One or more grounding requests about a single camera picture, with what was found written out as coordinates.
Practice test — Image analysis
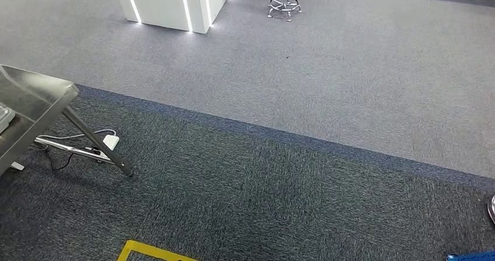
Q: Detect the steel workbench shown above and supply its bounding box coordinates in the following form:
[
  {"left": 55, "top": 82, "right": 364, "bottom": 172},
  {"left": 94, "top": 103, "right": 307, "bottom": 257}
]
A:
[{"left": 0, "top": 64, "right": 134, "bottom": 178}]

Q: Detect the blue metal shelf rack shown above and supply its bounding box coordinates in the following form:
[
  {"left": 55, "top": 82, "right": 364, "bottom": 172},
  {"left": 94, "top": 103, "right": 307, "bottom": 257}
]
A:
[{"left": 447, "top": 251, "right": 495, "bottom": 261}]

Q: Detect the black power cable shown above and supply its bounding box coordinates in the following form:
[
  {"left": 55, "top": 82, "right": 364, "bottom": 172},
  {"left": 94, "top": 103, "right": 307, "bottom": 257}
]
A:
[{"left": 41, "top": 146, "right": 75, "bottom": 172}]

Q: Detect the white power adapter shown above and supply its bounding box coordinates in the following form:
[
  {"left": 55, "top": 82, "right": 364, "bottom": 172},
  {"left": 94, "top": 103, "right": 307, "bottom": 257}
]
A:
[{"left": 98, "top": 134, "right": 120, "bottom": 161}]

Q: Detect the white power cable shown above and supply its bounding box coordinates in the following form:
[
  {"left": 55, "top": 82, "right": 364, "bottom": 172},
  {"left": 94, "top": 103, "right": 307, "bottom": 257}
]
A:
[{"left": 37, "top": 128, "right": 117, "bottom": 141}]

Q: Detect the chrome base stool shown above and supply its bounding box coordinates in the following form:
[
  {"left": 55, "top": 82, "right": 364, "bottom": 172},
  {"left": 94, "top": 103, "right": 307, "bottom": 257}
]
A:
[{"left": 267, "top": 0, "right": 303, "bottom": 22}]

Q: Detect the white lit counter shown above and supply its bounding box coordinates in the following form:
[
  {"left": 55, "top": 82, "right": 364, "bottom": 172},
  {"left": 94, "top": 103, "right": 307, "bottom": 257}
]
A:
[{"left": 111, "top": 0, "right": 233, "bottom": 34}]

